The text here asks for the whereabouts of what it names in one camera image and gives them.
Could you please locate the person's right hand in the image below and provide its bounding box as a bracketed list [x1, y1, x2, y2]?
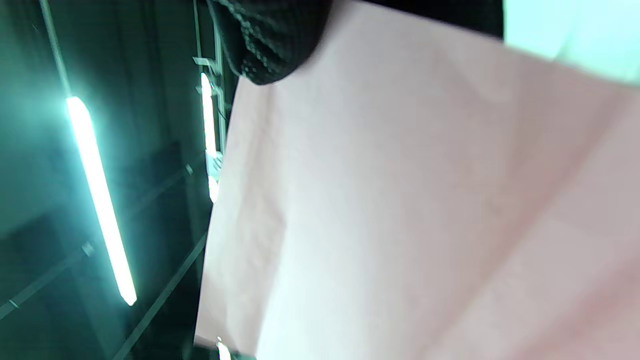
[207, 0, 505, 86]

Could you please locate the pink paper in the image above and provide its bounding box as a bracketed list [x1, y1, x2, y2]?
[194, 0, 640, 360]

